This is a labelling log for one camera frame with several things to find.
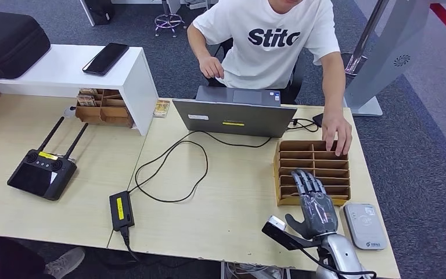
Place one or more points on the person's right hand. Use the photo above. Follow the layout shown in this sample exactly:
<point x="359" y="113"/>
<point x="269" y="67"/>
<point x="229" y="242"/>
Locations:
<point x="211" y="68"/>

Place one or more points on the person's left hand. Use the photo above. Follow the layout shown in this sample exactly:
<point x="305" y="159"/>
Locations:
<point x="336" y="131"/>

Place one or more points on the large cardboard slot organizer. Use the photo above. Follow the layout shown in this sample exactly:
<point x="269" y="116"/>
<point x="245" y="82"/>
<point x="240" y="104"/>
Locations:
<point x="304" y="163"/>

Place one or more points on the person's right forearm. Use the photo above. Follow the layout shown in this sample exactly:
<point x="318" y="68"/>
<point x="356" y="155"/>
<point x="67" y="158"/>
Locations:
<point x="200" y="44"/>

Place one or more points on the person's left forearm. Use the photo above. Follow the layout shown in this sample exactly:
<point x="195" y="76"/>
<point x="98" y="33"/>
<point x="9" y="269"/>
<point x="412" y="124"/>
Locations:
<point x="332" y="84"/>

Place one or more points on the person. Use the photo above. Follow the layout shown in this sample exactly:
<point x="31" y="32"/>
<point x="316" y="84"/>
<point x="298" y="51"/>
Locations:
<point x="265" y="61"/>

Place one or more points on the small printed card pack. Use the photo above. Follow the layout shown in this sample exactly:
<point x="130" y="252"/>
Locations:
<point x="162" y="109"/>

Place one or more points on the white card reader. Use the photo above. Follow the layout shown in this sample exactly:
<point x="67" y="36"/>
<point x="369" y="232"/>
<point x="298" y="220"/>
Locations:
<point x="363" y="227"/>

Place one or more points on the person's foot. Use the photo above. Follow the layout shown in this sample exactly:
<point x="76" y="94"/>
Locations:
<point x="64" y="263"/>

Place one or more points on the person's leg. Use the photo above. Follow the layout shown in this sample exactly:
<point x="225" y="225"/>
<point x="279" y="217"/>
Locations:
<point x="3" y="262"/>

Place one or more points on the small black external drive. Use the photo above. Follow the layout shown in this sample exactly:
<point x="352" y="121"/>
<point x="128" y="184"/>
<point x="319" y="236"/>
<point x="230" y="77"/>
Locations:
<point x="318" y="120"/>

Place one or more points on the grey laptop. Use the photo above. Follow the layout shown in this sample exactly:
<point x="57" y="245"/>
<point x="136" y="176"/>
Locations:
<point x="238" y="119"/>

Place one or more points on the black office chair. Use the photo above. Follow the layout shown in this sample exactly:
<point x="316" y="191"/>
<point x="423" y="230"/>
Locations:
<point x="296" y="88"/>

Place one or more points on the chrome stool base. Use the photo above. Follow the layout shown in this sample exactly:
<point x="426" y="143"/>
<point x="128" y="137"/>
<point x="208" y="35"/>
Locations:
<point x="168" y="20"/>

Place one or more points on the grey kiosk stand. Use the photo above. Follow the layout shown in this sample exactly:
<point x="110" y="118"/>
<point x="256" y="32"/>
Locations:
<point x="392" y="46"/>

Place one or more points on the black smartphone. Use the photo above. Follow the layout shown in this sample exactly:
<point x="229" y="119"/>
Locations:
<point x="105" y="58"/>

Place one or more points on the small cardboard compartment box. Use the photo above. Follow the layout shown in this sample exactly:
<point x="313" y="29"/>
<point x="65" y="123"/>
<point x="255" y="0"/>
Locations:
<point x="108" y="114"/>

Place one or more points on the black computer tower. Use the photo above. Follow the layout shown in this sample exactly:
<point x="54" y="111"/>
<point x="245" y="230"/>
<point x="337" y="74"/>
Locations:
<point x="99" y="11"/>

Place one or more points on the stack of printed cards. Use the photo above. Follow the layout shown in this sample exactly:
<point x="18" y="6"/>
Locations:
<point x="86" y="100"/>

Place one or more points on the small white round object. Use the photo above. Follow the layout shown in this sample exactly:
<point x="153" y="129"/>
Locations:
<point x="69" y="112"/>

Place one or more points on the white desk shelf riser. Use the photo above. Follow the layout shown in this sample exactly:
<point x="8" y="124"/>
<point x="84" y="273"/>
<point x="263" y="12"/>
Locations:
<point x="53" y="69"/>

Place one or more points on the black laptop power adapter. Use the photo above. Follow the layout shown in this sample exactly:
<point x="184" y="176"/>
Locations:
<point x="121" y="211"/>

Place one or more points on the black remote controller with antennas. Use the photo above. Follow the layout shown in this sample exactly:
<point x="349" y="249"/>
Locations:
<point x="41" y="178"/>

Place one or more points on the black carrying case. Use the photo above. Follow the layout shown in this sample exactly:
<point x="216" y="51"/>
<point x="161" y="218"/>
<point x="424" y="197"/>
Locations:
<point x="7" y="42"/>

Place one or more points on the chrome stanchion post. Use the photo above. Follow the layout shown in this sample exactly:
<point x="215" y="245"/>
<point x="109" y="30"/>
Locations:
<point x="355" y="61"/>

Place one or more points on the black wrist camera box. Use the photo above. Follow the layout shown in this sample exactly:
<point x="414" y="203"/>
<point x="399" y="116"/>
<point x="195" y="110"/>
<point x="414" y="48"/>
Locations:
<point x="280" y="235"/>

